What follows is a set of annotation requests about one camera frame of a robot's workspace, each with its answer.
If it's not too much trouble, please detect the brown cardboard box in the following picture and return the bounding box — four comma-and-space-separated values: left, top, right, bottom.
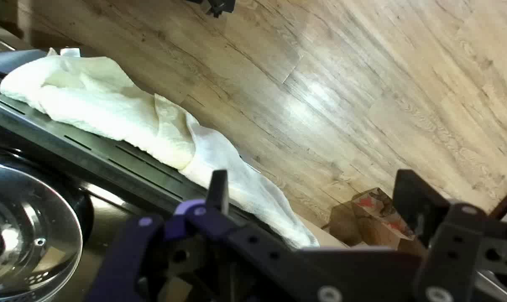
323, 186, 431, 258

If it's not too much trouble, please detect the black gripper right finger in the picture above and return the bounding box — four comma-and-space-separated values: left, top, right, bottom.
394, 167, 507, 302

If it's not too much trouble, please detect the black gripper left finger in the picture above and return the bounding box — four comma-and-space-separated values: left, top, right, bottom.
85, 169, 323, 302

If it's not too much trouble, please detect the black electric stove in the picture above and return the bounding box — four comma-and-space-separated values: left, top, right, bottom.
0, 48, 323, 302

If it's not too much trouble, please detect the white towel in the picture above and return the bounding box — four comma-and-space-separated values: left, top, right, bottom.
0, 46, 321, 250

